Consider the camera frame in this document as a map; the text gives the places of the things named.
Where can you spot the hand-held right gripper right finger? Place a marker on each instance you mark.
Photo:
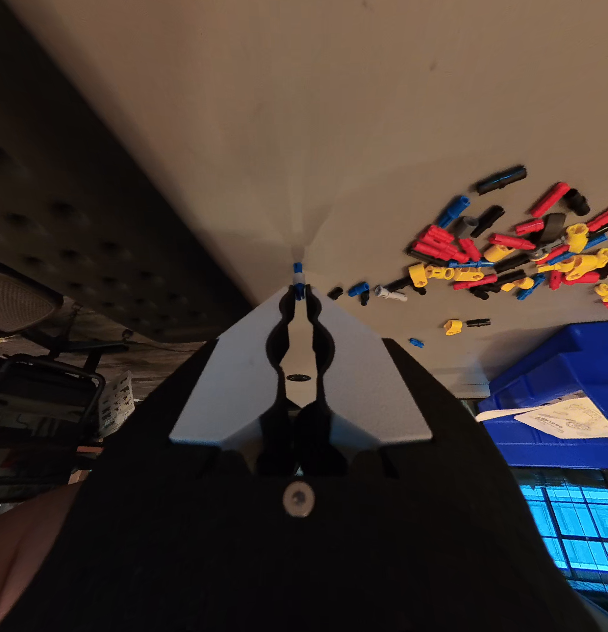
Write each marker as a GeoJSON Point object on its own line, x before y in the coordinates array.
{"type": "Point", "coordinates": [378, 390]}

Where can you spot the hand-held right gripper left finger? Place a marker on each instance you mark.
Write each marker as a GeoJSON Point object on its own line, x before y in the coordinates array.
{"type": "Point", "coordinates": [225, 390]}

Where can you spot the blue pin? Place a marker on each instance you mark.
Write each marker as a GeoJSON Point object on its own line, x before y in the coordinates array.
{"type": "Point", "coordinates": [298, 269]}

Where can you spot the pile of small coloured pins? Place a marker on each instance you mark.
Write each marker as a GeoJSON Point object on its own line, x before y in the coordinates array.
{"type": "Point", "coordinates": [481, 252]}

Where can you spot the person's right forearm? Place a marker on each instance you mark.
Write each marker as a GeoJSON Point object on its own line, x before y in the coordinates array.
{"type": "Point", "coordinates": [17, 543]}

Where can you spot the black desk grommet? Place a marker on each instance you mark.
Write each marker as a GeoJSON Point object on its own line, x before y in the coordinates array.
{"type": "Point", "coordinates": [299, 377]}

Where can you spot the grey desk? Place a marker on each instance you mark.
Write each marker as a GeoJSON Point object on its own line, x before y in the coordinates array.
{"type": "Point", "coordinates": [284, 123]}

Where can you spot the printed paper sheet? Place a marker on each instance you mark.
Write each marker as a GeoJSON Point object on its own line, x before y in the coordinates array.
{"type": "Point", "coordinates": [117, 402]}

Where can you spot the blue plastic bin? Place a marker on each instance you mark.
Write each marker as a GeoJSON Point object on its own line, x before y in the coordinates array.
{"type": "Point", "coordinates": [555, 355]}

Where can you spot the black office chair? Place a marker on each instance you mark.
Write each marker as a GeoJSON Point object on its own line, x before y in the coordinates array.
{"type": "Point", "coordinates": [37, 395]}

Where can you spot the crumpled white paper bags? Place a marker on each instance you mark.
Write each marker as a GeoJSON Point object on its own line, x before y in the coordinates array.
{"type": "Point", "coordinates": [565, 419]}

